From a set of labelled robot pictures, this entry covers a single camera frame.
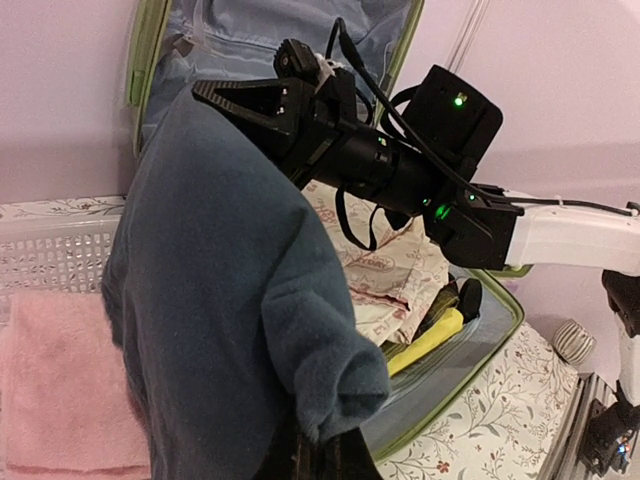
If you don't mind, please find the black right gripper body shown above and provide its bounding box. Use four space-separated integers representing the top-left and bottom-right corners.
279 74 396 195

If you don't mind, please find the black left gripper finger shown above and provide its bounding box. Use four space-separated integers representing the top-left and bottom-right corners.
254 427 380 480

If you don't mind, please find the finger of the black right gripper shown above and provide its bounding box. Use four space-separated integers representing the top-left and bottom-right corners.
191 78 315 150

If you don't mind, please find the green hard-shell suitcase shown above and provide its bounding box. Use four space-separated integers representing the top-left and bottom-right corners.
125 1 524 463

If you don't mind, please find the dark blue garment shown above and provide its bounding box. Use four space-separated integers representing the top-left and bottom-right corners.
101 88 390 479

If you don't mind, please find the cream patterned garment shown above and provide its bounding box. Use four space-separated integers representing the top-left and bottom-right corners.
303 182 449 345

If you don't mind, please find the yellow garment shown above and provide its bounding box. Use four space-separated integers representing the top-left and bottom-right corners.
387 307 464 377

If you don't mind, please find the pink towel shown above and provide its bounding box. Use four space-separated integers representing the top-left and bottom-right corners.
1 291 150 479

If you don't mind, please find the black mesh garment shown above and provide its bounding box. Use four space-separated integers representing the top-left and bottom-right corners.
413 282 459 340

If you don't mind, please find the black round object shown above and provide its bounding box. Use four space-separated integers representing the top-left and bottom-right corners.
457 278 483 324

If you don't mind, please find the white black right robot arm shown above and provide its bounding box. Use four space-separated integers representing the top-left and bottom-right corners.
192 66 639 468

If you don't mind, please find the floral patterned table cloth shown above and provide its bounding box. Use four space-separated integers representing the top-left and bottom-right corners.
1 196 578 479

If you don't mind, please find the white perforated plastic basket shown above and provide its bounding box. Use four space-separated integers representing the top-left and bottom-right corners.
1 215 120 325

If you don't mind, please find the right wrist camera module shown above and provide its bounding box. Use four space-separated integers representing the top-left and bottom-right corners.
273 38 344 89

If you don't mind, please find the right aluminium wall post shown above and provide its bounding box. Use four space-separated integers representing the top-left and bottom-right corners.
446 0 492 74

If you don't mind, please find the aluminium front rail frame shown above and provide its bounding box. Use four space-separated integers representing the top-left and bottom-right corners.
538 373 639 479

